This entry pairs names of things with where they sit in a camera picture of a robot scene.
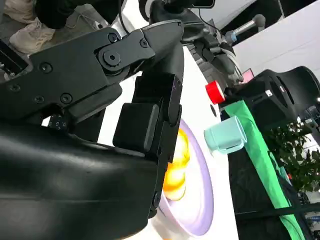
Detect black desk side panel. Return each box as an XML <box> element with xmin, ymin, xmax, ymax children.
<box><xmin>228</xmin><ymin>147</ymin><xmax>285</xmax><ymax>240</ymax></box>

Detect person's leg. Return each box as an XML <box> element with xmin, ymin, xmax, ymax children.
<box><xmin>34</xmin><ymin>0</ymin><xmax>85</xmax><ymax>30</ymax></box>

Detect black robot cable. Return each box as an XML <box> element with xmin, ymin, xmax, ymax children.
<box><xmin>118</xmin><ymin>0</ymin><xmax>131</xmax><ymax>36</ymax></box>

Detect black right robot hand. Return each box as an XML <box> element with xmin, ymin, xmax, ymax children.
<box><xmin>0</xmin><ymin>19</ymin><xmax>186</xmax><ymax>240</ymax></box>

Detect green potted plant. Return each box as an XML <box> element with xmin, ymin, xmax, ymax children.
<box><xmin>262</xmin><ymin>119</ymin><xmax>320</xmax><ymax>193</ymax></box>

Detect black office chair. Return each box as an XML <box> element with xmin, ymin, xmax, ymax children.
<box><xmin>234</xmin><ymin>66</ymin><xmax>320</xmax><ymax>127</ymax></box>

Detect red emergency stop button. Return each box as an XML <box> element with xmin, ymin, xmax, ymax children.
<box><xmin>205</xmin><ymin>80</ymin><xmax>226</xmax><ymax>105</ymax></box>

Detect green cloth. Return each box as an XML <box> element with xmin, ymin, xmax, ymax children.
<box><xmin>219</xmin><ymin>99</ymin><xmax>320</xmax><ymax>240</ymax></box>

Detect orange white toy bread roll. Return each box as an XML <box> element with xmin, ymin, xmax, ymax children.
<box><xmin>162</xmin><ymin>128</ymin><xmax>189</xmax><ymax>201</ymax></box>

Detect pale green mug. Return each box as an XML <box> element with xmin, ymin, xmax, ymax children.
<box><xmin>203</xmin><ymin>116</ymin><xmax>248</xmax><ymax>155</ymax></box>

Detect lilac plate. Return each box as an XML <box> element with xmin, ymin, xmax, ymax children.
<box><xmin>149</xmin><ymin>118</ymin><xmax>215</xmax><ymax>237</ymax></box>

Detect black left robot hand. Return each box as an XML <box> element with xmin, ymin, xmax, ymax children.
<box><xmin>192</xmin><ymin>32</ymin><xmax>245</xmax><ymax>85</ymax></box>

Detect person's beige shoe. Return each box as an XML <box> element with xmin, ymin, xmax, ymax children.
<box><xmin>2</xmin><ymin>0</ymin><xmax>36</xmax><ymax>25</ymax></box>
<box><xmin>9</xmin><ymin>17</ymin><xmax>56</xmax><ymax>55</ymax></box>

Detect pink monitor screen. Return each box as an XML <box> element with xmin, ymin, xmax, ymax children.
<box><xmin>241</xmin><ymin>67</ymin><xmax>256</xmax><ymax>82</ymax></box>

